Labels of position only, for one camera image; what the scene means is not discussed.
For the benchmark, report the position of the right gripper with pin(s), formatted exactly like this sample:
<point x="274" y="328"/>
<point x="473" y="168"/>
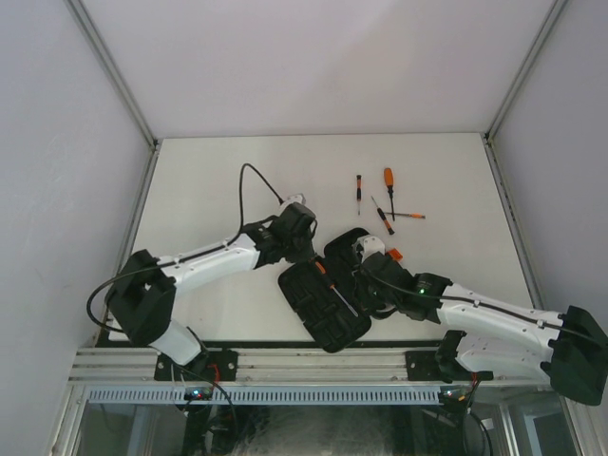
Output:
<point x="367" y="302"/>

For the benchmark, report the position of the black plastic tool case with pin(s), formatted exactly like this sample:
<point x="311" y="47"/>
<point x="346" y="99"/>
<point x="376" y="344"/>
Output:
<point x="331" y="325"/>

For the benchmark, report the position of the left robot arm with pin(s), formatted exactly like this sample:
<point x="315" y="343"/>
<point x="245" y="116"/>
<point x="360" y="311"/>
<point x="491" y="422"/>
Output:
<point x="142" y="297"/>

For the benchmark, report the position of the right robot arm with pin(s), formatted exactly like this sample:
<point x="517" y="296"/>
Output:
<point x="487" y="336"/>

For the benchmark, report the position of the thin precision screwdriver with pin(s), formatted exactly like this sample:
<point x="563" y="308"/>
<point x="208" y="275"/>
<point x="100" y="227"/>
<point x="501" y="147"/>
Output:
<point x="383" y="217"/>

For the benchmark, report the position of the small orange-tip precision screwdriver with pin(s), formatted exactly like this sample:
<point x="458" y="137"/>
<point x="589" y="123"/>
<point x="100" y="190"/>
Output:
<point x="406" y="215"/>

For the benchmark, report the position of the small black precision screwdriver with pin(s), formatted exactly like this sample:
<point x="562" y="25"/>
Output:
<point x="358" y="193"/>

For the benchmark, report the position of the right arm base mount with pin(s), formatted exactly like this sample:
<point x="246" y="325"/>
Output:
<point x="441" y="364"/>

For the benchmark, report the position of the grey slotted cable duct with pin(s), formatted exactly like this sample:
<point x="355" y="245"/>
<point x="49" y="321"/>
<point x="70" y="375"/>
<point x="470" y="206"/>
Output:
<point x="266" y="395"/>

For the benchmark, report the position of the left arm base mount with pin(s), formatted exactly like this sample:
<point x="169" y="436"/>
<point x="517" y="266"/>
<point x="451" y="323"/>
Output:
<point x="197" y="366"/>

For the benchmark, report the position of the aluminium frame rail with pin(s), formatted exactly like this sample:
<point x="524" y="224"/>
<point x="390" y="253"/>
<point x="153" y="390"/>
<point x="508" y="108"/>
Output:
<point x="266" y="366"/>

